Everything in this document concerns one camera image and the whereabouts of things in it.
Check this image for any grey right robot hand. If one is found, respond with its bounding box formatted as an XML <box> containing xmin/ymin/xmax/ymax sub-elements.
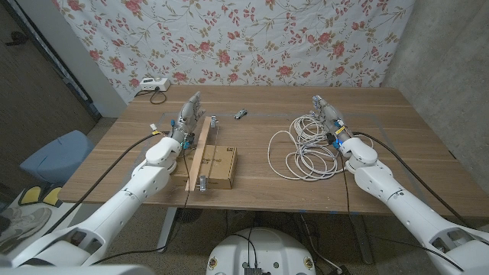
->
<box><xmin>311</xmin><ymin>95</ymin><xmax>355</xmax><ymax>149</ymax></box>

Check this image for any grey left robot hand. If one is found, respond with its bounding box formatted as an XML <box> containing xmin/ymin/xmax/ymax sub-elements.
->
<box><xmin>170</xmin><ymin>91</ymin><xmax>206</xmax><ymax>150</ymax></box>

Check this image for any white Ethernet cable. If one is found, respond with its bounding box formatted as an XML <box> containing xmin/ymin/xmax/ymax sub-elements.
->
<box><xmin>267</xmin><ymin>113</ymin><xmax>376</xmax><ymax>181</ymax></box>

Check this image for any wooden clip hanger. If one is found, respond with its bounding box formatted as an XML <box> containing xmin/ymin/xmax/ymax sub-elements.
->
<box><xmin>176</xmin><ymin>114</ymin><xmax>221</xmax><ymax>193</ymax></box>

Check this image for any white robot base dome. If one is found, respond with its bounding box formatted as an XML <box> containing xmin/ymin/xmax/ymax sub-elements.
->
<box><xmin>206</xmin><ymin>228</ymin><xmax>317</xmax><ymax>275</ymax></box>

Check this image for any brown cardboard box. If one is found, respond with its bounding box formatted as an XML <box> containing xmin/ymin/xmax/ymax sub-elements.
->
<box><xmin>170</xmin><ymin>144</ymin><xmax>238</xmax><ymax>190</ymax></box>

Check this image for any white power strip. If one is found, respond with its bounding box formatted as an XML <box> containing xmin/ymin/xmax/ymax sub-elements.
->
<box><xmin>139</xmin><ymin>77</ymin><xmax>171</xmax><ymax>92</ymax></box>

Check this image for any black round fan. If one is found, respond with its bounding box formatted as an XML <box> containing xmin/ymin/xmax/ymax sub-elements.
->
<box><xmin>175</xmin><ymin>208</ymin><xmax>203</xmax><ymax>225</ymax></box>

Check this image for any floral backdrop cloth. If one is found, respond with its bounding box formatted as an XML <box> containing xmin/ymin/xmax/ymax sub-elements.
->
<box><xmin>51</xmin><ymin>0</ymin><xmax>416</xmax><ymax>104</ymax></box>

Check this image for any white table leg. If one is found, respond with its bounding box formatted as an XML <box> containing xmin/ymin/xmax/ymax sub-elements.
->
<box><xmin>156</xmin><ymin>207</ymin><xmax>179</xmax><ymax>254</ymax></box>

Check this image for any grey table leg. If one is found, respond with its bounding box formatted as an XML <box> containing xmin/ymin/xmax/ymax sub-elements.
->
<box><xmin>349</xmin><ymin>213</ymin><xmax>375</xmax><ymax>265</ymax></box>

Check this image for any blue stool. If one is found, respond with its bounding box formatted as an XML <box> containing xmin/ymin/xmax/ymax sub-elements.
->
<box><xmin>19</xmin><ymin>129</ymin><xmax>96</xmax><ymax>186</ymax></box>

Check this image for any white floor mat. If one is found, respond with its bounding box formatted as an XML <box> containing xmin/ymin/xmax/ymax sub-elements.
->
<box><xmin>0</xmin><ymin>190</ymin><xmax>83</xmax><ymax>245</ymax></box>

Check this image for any yellow black slipper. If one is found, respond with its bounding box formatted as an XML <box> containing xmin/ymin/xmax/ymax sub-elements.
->
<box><xmin>41</xmin><ymin>186</ymin><xmax>64</xmax><ymax>209</ymax></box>
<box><xmin>18</xmin><ymin>186</ymin><xmax>43</xmax><ymax>206</ymax></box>

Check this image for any white robot torso edge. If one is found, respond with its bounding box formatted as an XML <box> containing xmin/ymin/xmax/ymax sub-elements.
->
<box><xmin>0</xmin><ymin>264</ymin><xmax>156</xmax><ymax>275</ymax></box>

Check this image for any grey sneaker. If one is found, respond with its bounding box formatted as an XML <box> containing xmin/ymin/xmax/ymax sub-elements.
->
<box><xmin>0</xmin><ymin>206</ymin><xmax>53</xmax><ymax>253</ymax></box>
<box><xmin>0</xmin><ymin>207</ymin><xmax>23</xmax><ymax>227</ymax></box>

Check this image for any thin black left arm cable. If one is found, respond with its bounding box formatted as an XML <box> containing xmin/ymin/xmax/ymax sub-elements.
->
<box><xmin>91</xmin><ymin>143</ymin><xmax>192</xmax><ymax>265</ymax></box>

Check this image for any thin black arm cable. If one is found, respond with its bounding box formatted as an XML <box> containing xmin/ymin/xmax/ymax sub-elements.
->
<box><xmin>91</xmin><ymin>143</ymin><xmax>192</xmax><ymax>265</ymax></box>
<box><xmin>338</xmin><ymin>150</ymin><xmax>465</xmax><ymax>272</ymax></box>

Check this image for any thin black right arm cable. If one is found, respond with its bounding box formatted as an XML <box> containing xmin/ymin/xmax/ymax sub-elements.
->
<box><xmin>338</xmin><ymin>150</ymin><xmax>465</xmax><ymax>272</ymax></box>

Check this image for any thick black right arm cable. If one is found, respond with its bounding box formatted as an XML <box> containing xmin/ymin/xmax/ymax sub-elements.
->
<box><xmin>353</xmin><ymin>131</ymin><xmax>469</xmax><ymax>227</ymax></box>

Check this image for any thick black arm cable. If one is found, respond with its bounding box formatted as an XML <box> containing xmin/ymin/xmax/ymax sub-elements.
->
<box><xmin>353</xmin><ymin>131</ymin><xmax>469</xmax><ymax>227</ymax></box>
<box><xmin>44</xmin><ymin>129</ymin><xmax>171</xmax><ymax>236</ymax></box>

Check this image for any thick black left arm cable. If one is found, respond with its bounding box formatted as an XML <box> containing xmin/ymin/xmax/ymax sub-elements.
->
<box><xmin>44</xmin><ymin>129</ymin><xmax>171</xmax><ymax>236</ymax></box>

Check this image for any white floor cable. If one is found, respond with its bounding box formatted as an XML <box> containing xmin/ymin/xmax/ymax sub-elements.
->
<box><xmin>300</xmin><ymin>213</ymin><xmax>343</xmax><ymax>274</ymax></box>

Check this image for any black cable on base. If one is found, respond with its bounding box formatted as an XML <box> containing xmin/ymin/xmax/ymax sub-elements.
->
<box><xmin>228</xmin><ymin>233</ymin><xmax>257</xmax><ymax>268</ymax></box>

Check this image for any dark door rail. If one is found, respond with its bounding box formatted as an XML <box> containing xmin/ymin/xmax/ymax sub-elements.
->
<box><xmin>5</xmin><ymin>0</ymin><xmax>102</xmax><ymax>121</ymax></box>

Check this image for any black door handle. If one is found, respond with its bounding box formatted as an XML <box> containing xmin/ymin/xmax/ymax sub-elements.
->
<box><xmin>5</xmin><ymin>31</ymin><xmax>28</xmax><ymax>47</ymax></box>

